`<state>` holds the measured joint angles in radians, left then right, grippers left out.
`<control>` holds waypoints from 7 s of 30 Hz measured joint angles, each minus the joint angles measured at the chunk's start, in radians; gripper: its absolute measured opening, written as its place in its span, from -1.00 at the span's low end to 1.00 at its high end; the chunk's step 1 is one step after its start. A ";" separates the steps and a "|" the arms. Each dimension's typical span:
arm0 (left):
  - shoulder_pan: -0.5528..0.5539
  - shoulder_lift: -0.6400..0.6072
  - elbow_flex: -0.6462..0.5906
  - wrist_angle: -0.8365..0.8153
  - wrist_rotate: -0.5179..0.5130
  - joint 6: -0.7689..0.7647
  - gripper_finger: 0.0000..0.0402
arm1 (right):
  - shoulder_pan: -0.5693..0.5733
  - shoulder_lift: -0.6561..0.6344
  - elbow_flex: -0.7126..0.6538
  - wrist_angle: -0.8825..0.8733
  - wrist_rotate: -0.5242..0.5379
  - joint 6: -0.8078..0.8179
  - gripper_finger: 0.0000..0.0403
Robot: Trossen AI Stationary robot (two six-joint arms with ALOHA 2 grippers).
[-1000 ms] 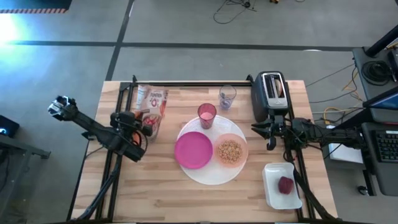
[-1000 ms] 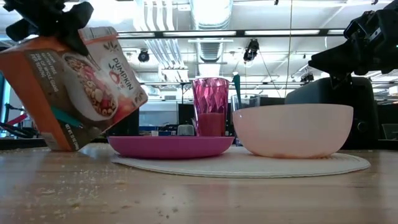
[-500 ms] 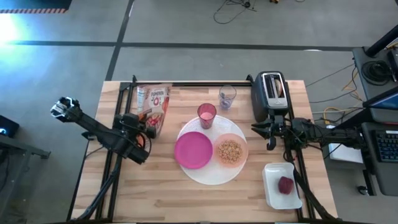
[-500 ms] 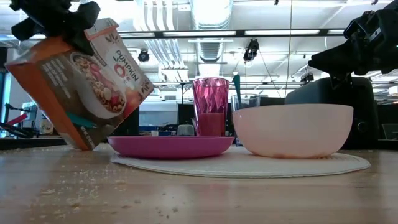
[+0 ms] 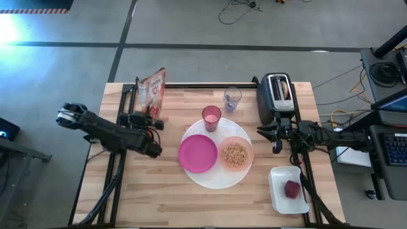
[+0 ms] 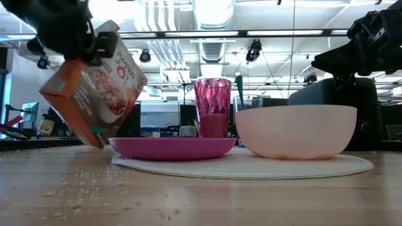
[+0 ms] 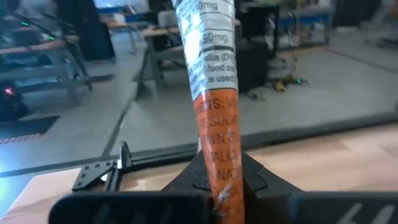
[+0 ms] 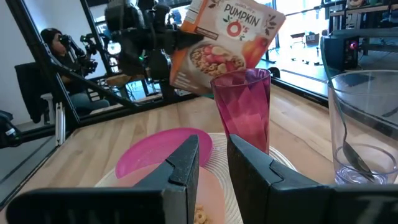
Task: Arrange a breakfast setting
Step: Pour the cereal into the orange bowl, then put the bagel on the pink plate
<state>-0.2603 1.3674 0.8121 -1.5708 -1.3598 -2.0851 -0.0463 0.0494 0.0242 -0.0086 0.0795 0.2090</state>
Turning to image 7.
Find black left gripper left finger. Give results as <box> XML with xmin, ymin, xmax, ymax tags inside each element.
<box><xmin>47</xmin><ymin>149</ymin><xmax>216</xmax><ymax>224</ymax></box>

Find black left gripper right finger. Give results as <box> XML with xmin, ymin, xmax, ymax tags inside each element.
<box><xmin>242</xmin><ymin>152</ymin><xmax>398</xmax><ymax>224</ymax></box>

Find orange pumpkin cereal box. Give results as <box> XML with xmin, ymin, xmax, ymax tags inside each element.
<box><xmin>172</xmin><ymin>0</ymin><xmax>246</xmax><ymax>224</ymax></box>

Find yellow tool on floor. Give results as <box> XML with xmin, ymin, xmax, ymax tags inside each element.
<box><xmin>273</xmin><ymin>74</ymin><xmax>310</xmax><ymax>93</ymax></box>

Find black mat with hazard stripe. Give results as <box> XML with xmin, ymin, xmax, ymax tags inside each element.
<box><xmin>0</xmin><ymin>115</ymin><xmax>60</xmax><ymax>146</ymax></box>

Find black box on floor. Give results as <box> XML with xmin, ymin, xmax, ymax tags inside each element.
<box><xmin>236</xmin><ymin>5</ymin><xmax>281</xmax><ymax>93</ymax></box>

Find black device with red light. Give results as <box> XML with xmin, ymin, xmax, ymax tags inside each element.
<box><xmin>0</xmin><ymin>78</ymin><xmax>27</xmax><ymax>123</ymax></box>

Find wooden desk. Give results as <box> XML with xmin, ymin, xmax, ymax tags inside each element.
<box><xmin>0</xmin><ymin>33</ymin><xmax>93</xmax><ymax>104</ymax></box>
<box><xmin>136</xmin><ymin>26</ymin><xmax>188</xmax><ymax>95</ymax></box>

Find tall black cabinet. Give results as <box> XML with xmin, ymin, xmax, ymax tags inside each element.
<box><xmin>54</xmin><ymin>0</ymin><xmax>116</xmax><ymax>62</ymax></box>

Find black aluminium table frame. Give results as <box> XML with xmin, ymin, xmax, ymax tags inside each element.
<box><xmin>0</xmin><ymin>110</ymin><xmax>398</xmax><ymax>192</ymax></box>

